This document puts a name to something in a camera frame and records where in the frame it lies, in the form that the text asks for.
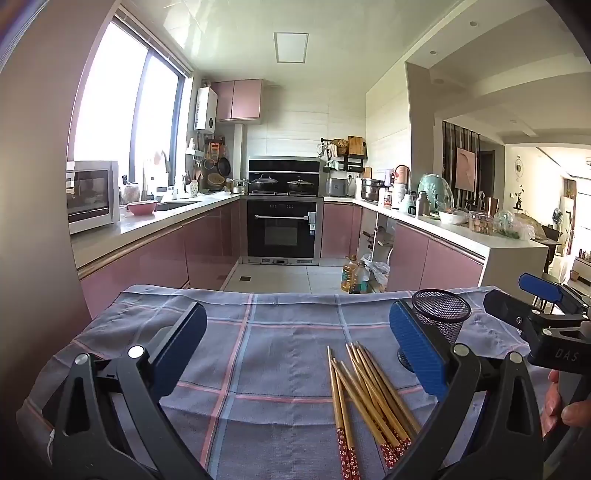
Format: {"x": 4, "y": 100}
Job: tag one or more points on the black mesh utensil cup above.
{"x": 438, "y": 318}

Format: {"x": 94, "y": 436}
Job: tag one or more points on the white water heater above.
{"x": 205, "y": 110}

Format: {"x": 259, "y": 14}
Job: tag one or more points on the plaid grey tablecloth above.
{"x": 254, "y": 402}

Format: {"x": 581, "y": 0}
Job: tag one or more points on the pink bowl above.
{"x": 142, "y": 208}

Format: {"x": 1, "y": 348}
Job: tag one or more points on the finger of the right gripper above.
{"x": 511, "y": 311}
{"x": 548, "y": 291}

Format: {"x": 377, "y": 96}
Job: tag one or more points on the pink wall cabinet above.
{"x": 239, "y": 100}

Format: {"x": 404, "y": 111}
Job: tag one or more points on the cooking oil bottle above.
{"x": 348, "y": 283}

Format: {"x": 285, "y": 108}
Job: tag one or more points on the right hand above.
{"x": 576, "y": 415}

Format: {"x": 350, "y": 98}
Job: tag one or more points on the steel pot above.
{"x": 370, "y": 189}

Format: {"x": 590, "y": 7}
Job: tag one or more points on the white microwave oven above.
{"x": 92, "y": 195}

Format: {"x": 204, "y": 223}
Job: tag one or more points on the black built-in oven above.
{"x": 283, "y": 211}

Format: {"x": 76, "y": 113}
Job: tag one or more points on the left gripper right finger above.
{"x": 485, "y": 424}

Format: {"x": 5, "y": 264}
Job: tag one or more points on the wall spice rack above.
{"x": 348, "y": 155}

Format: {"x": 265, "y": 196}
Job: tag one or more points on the wooden chopstick red end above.
{"x": 411, "y": 424}
{"x": 393, "y": 405}
{"x": 397, "y": 435}
{"x": 369, "y": 413}
{"x": 347, "y": 467}
{"x": 346, "y": 426}
{"x": 370, "y": 397}

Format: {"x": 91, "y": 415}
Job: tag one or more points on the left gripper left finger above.
{"x": 109, "y": 423}

